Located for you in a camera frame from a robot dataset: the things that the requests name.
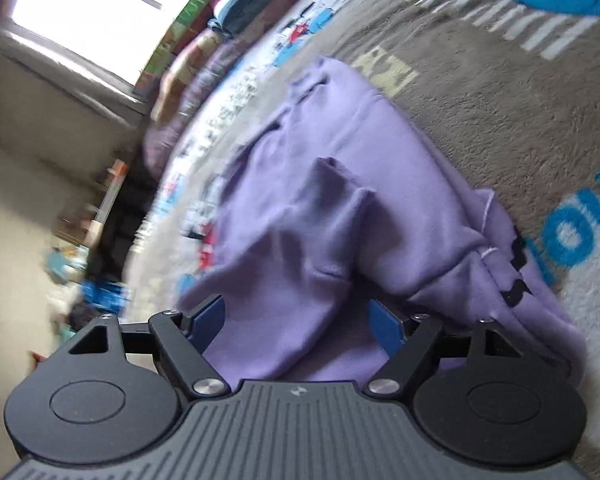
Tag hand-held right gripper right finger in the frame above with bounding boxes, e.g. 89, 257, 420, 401
367, 299, 527, 402

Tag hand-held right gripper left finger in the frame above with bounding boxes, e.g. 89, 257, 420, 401
70, 295, 232, 402

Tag purple hoodie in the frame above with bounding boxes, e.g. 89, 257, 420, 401
177, 55, 588, 387

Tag blue plastic thing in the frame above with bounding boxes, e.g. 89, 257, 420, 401
81, 279, 132, 312

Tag grey printed blanket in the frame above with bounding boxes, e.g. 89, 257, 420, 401
130, 0, 600, 480

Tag cartoon print quilt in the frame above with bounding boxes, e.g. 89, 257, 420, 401
152, 27, 223, 123

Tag grey window sill cover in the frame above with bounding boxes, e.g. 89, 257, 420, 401
0, 20, 153, 118

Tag colourful alphabet play mat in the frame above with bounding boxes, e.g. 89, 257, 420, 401
136, 0, 243, 88

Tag wooden framed window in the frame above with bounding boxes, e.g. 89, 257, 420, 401
0, 0, 223, 88

